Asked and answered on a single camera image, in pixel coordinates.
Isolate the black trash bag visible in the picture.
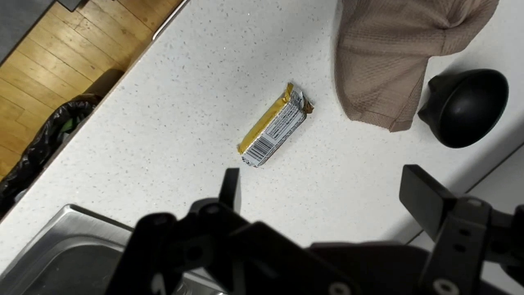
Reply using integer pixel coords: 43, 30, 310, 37
0, 92, 104, 220

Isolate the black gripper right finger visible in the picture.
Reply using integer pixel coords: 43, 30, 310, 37
399, 164, 459, 242

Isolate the grey floor mat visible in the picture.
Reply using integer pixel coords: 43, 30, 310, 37
0, 0, 58, 63

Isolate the brown cloth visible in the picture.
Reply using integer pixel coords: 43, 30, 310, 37
335, 0, 502, 135

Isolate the stainless steel double sink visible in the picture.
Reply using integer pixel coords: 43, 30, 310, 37
0, 204, 232, 295

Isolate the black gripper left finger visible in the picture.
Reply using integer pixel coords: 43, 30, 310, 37
217, 168, 243, 214

